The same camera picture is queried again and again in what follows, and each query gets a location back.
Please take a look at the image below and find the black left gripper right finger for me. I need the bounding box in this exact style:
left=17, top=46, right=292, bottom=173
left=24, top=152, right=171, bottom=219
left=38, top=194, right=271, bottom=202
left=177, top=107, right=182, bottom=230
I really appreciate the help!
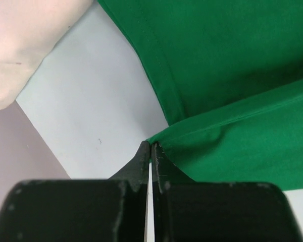
left=151, top=143, right=303, bottom=241

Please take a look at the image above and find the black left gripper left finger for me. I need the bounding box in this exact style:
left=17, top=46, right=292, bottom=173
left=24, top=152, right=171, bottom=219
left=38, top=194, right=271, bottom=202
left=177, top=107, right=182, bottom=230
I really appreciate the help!
left=0, top=141, right=149, bottom=241

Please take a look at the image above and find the green t shirt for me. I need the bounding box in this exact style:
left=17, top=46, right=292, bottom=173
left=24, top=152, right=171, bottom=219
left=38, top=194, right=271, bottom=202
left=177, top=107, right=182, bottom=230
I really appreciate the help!
left=100, top=0, right=303, bottom=190

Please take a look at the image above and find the folded white t shirt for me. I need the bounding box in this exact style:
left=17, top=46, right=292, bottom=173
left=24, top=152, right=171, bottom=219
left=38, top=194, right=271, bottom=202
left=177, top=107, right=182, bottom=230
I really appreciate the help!
left=0, top=0, right=92, bottom=110

